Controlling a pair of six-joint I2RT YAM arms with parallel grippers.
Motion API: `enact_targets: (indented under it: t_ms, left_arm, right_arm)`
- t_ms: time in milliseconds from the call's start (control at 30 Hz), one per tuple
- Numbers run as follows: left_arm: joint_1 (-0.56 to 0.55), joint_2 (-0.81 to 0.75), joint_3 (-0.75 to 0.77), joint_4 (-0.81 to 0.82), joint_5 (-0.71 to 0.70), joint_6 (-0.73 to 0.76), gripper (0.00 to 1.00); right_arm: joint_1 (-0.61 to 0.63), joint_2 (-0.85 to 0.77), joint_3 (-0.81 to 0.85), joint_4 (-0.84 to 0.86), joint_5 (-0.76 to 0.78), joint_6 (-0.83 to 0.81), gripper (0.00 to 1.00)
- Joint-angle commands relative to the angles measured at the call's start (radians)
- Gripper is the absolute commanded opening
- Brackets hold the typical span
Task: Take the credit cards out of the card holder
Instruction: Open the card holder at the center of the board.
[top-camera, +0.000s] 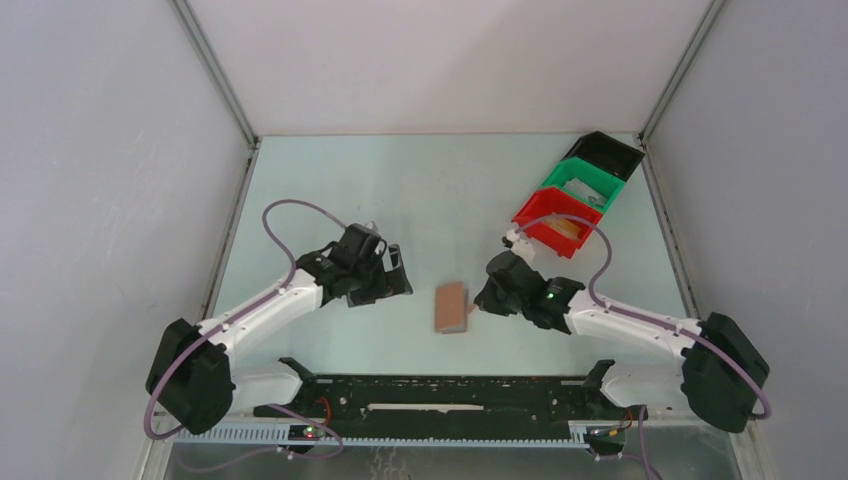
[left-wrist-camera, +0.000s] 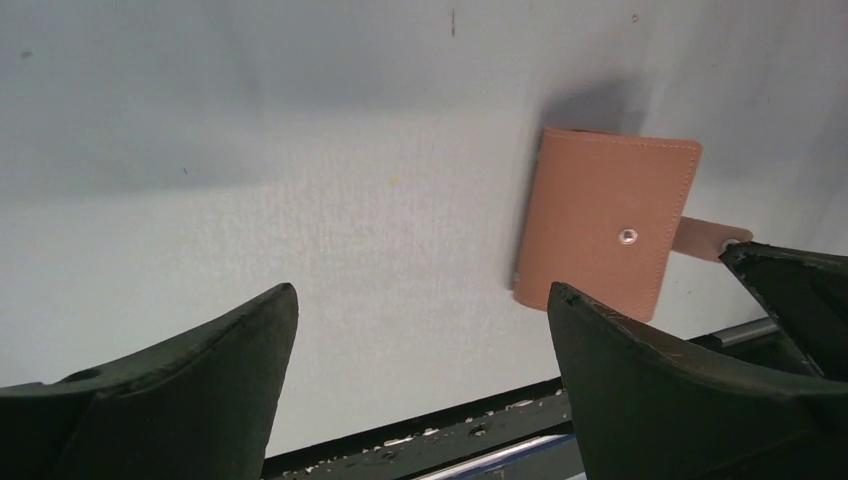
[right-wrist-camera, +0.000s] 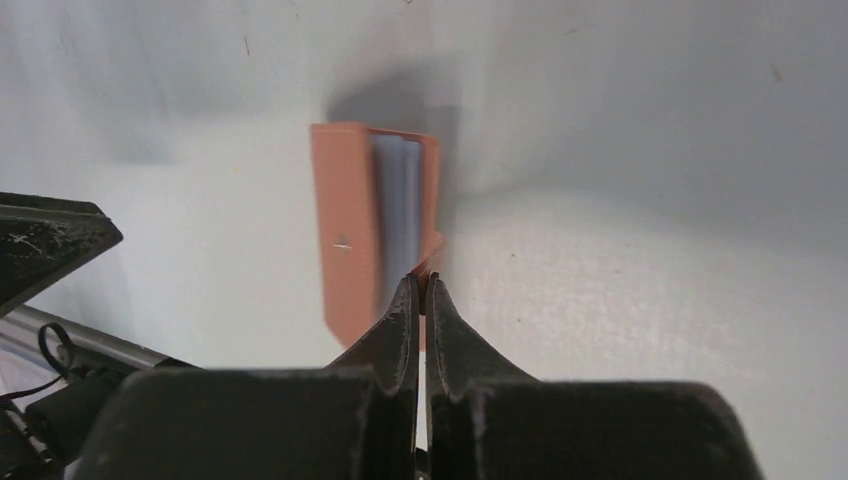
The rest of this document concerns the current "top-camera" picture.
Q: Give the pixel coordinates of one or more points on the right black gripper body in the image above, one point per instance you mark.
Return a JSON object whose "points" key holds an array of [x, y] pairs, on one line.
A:
{"points": [[508, 304]]}

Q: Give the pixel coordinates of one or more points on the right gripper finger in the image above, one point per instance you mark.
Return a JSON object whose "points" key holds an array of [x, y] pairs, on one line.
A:
{"points": [[484, 303], [487, 291]]}

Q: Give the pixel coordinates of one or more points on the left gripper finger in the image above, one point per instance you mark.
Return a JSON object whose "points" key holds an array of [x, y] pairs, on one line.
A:
{"points": [[369, 295], [396, 275]]}

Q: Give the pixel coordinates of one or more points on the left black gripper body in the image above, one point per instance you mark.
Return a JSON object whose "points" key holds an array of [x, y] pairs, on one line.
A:
{"points": [[368, 275]]}

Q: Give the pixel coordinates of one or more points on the brown leather card holder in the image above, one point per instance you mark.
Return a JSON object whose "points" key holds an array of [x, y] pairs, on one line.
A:
{"points": [[452, 308]]}

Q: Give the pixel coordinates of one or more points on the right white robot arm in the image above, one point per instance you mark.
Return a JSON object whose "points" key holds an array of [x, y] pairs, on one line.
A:
{"points": [[709, 365]]}

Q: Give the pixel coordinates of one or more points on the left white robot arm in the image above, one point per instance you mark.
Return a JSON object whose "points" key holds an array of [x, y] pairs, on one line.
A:
{"points": [[200, 373]]}

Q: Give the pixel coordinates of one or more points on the cards in red bin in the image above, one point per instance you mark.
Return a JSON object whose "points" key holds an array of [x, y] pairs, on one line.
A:
{"points": [[565, 228]]}

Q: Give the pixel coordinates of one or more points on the cards in green bin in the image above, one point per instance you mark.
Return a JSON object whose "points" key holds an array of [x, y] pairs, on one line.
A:
{"points": [[586, 193]]}

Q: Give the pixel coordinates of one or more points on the red plastic bin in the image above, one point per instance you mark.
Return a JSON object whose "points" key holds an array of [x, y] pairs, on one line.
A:
{"points": [[548, 201]]}

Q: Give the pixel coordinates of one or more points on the green plastic bin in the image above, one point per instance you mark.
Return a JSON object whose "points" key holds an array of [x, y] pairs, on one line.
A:
{"points": [[585, 182]]}

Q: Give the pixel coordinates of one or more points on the black plastic bin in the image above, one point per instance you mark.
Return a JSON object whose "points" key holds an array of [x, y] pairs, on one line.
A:
{"points": [[607, 154]]}

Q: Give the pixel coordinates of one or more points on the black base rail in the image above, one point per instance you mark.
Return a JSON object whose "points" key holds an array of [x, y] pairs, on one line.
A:
{"points": [[464, 409]]}

